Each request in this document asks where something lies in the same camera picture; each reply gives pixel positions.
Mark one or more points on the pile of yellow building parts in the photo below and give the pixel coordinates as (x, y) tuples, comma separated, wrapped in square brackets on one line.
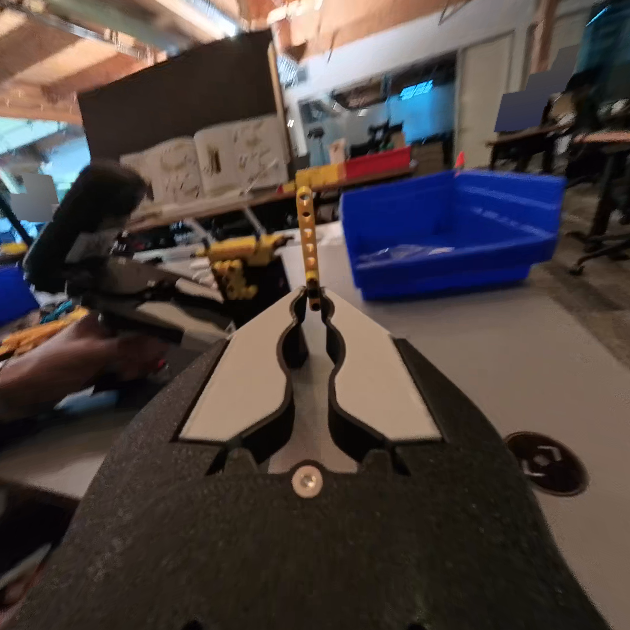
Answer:
[(34, 334)]

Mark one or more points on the person's left hand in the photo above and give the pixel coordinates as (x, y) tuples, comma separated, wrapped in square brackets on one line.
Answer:
[(128, 357)]

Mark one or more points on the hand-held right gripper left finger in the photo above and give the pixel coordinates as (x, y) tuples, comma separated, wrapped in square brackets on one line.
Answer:
[(236, 393)]

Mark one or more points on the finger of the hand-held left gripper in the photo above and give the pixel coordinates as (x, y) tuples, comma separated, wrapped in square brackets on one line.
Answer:
[(147, 275), (167, 317)]

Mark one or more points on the red storage bin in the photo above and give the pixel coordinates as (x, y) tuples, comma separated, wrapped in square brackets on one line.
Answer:
[(379, 165)]

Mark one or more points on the yellow perforated beam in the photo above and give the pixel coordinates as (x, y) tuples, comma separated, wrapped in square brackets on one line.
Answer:
[(308, 236)]

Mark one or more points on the yellow storage bin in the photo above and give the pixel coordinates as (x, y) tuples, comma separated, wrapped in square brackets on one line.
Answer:
[(322, 174)]

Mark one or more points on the white moulded foam tray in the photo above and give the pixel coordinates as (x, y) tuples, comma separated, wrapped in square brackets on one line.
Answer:
[(246, 152), (167, 167)]

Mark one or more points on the small blue storage bin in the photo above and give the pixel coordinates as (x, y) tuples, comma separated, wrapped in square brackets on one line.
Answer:
[(14, 295)]

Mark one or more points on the brown top desk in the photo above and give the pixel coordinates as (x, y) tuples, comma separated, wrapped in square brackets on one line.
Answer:
[(531, 133)]

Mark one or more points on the yellow and black brick assembly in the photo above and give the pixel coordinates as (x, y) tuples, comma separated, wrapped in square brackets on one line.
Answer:
[(231, 256)]

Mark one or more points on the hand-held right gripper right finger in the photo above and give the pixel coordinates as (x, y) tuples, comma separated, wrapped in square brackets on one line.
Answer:
[(379, 393)]

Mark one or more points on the round black desk grommet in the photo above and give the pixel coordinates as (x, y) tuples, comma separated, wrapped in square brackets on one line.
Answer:
[(546, 462)]

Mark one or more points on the dark partition board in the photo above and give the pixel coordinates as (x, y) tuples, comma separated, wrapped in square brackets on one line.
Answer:
[(187, 98)]

